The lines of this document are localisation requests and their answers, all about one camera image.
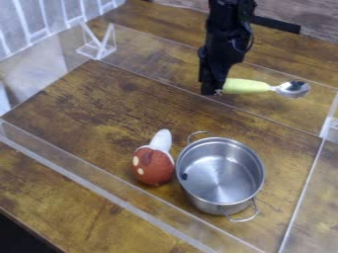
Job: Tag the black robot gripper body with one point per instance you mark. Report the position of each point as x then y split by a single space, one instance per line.
228 38

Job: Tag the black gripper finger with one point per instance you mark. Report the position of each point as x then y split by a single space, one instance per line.
211 87

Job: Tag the green handled metal spoon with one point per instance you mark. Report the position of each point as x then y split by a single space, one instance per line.
291 89

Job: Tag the stainless steel pot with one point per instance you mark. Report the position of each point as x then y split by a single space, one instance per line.
220 174

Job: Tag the brown plush mushroom toy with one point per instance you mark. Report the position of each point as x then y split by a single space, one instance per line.
152 163

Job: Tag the clear acrylic front barrier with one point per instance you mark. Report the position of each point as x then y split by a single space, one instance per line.
185 226

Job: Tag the clear acrylic barrier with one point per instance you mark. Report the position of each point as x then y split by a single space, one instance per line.
185 226
311 232

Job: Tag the clear acrylic right barrier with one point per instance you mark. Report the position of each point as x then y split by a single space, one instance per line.
311 232

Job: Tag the clear acrylic corner bracket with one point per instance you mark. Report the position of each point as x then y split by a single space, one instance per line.
95 48

